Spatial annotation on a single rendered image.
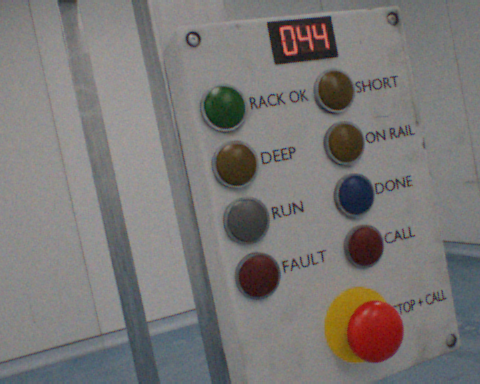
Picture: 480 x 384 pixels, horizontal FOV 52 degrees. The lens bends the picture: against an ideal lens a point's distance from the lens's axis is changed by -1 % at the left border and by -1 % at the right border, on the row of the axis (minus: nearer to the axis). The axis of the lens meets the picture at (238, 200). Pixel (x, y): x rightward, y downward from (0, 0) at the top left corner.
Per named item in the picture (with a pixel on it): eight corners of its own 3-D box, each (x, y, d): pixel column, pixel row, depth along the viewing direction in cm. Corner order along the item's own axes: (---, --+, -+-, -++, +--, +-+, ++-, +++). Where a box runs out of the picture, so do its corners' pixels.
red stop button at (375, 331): (414, 355, 32) (403, 295, 32) (362, 375, 31) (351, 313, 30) (374, 338, 36) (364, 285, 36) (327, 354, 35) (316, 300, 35)
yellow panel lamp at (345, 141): (370, 158, 34) (362, 118, 33) (335, 166, 33) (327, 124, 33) (363, 159, 34) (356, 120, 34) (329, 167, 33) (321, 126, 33)
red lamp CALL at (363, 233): (389, 261, 34) (382, 222, 34) (355, 271, 33) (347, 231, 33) (382, 260, 35) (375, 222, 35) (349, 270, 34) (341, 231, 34)
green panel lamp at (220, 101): (252, 124, 31) (243, 80, 31) (210, 131, 30) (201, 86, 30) (247, 126, 32) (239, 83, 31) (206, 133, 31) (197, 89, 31)
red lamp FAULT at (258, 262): (285, 292, 31) (277, 250, 31) (245, 304, 31) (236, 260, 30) (280, 290, 32) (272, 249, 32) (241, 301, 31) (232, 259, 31)
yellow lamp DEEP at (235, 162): (263, 181, 31) (254, 137, 31) (222, 190, 30) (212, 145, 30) (258, 181, 32) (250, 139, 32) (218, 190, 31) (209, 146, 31)
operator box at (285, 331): (463, 349, 37) (401, 4, 36) (257, 429, 31) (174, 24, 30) (411, 330, 43) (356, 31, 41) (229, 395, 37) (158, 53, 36)
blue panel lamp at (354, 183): (379, 210, 34) (372, 170, 34) (345, 219, 33) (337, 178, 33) (373, 210, 35) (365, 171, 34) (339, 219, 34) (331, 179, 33)
